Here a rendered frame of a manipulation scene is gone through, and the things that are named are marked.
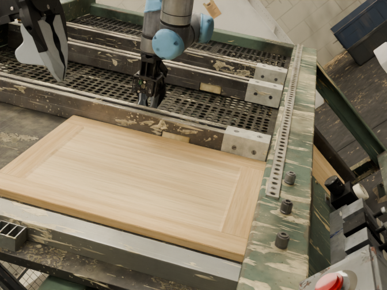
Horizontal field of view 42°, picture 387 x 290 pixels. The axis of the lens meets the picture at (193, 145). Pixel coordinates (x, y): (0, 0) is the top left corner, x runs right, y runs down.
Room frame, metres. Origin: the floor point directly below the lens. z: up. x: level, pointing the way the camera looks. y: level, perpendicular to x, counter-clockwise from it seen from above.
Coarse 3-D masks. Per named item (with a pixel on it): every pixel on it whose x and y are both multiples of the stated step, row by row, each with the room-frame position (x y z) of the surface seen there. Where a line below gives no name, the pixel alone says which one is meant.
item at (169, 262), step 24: (0, 216) 0.95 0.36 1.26; (24, 216) 0.95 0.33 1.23; (48, 216) 0.96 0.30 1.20; (48, 240) 0.93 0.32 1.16; (72, 240) 0.92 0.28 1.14; (96, 240) 0.90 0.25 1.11; (120, 240) 0.91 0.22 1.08; (144, 240) 0.92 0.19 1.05; (120, 264) 0.90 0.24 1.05; (144, 264) 0.88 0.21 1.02; (168, 264) 0.86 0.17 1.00; (192, 264) 0.86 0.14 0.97; (216, 264) 0.87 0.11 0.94; (216, 288) 0.85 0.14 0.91
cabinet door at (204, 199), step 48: (48, 144) 1.29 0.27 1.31; (96, 144) 1.32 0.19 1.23; (144, 144) 1.35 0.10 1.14; (192, 144) 1.38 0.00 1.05; (0, 192) 1.08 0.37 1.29; (48, 192) 1.08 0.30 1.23; (96, 192) 1.10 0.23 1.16; (144, 192) 1.12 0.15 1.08; (192, 192) 1.14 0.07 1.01; (240, 192) 1.16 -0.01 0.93; (192, 240) 0.97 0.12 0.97; (240, 240) 0.98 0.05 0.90
